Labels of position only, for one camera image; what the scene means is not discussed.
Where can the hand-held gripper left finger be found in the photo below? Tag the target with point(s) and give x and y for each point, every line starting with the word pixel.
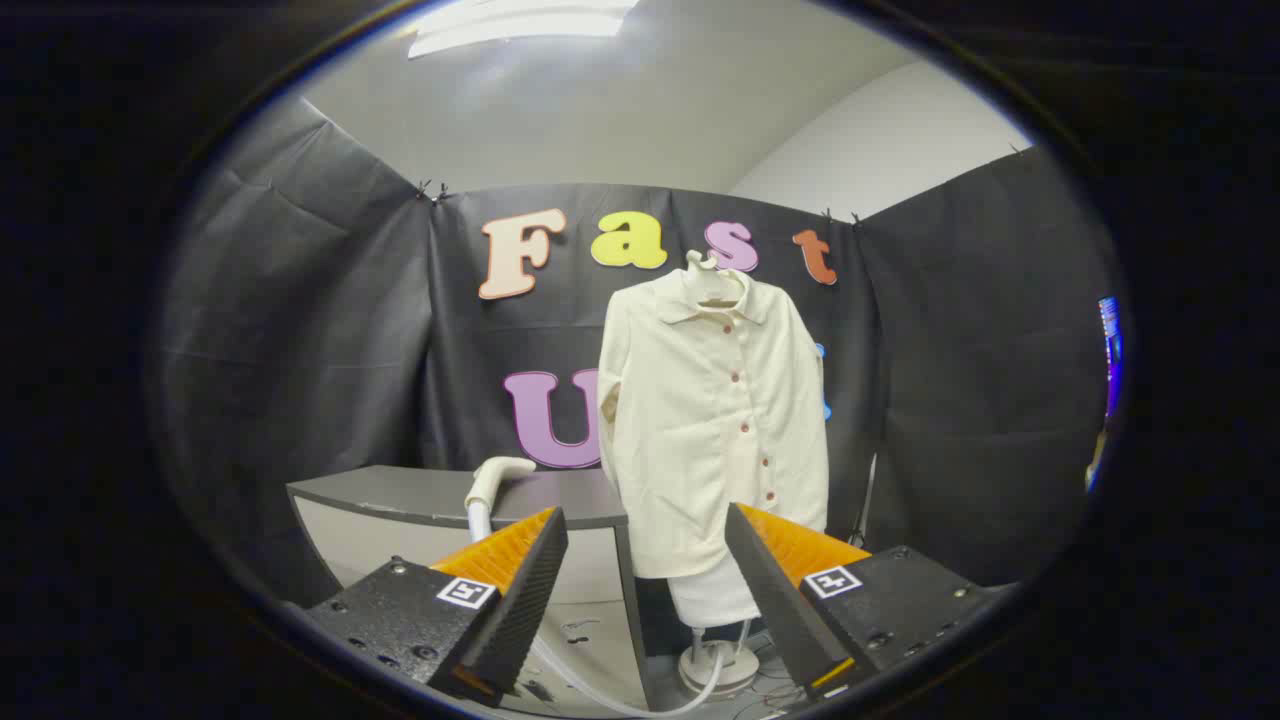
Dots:
pixel 520 600

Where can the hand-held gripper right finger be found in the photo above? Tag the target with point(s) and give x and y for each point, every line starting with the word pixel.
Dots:
pixel 775 600

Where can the white garment steamer head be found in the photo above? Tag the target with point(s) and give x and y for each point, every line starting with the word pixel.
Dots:
pixel 495 474

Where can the cream button-up shirt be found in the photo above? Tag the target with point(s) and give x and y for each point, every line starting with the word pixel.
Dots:
pixel 700 450

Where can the white steamer base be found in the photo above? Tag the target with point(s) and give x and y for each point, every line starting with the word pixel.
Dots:
pixel 735 675

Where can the white cloth panel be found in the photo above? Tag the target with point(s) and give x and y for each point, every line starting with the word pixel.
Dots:
pixel 715 595

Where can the grey cabinet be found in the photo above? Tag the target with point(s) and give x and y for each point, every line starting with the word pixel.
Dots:
pixel 400 495

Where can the black backdrop cloth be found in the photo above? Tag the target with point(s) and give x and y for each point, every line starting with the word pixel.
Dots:
pixel 300 350

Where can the glowing monitor screen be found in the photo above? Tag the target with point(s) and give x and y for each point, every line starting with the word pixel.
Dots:
pixel 1112 360

